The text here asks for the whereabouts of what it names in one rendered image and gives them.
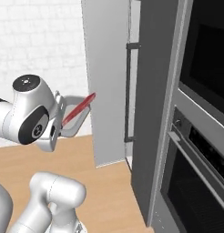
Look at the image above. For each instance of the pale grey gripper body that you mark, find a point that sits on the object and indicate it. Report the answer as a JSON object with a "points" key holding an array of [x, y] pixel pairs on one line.
{"points": [[75, 103]]}

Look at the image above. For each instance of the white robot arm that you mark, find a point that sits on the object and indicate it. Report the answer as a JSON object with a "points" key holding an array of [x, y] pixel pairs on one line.
{"points": [[28, 106]]}

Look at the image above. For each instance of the grey fridge door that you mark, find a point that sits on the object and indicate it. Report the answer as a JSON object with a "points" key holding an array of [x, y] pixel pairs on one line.
{"points": [[107, 91]]}

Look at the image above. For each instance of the dark grey fridge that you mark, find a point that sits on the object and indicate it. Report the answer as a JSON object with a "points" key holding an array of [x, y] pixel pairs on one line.
{"points": [[153, 106]]}

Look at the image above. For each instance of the black built-in microwave oven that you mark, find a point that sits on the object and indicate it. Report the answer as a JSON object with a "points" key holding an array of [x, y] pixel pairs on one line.
{"points": [[208, 60]]}

